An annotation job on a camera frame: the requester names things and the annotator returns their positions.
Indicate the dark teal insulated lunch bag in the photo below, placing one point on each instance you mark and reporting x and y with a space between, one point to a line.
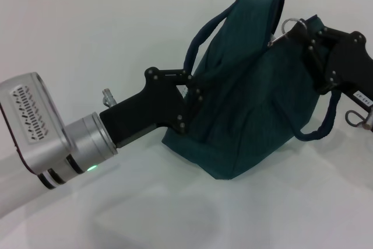
247 100

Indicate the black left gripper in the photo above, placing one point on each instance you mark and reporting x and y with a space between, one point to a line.
145 109

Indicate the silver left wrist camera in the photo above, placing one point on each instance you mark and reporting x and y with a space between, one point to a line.
35 120

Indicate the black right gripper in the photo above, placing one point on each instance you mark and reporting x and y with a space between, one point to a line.
352 68

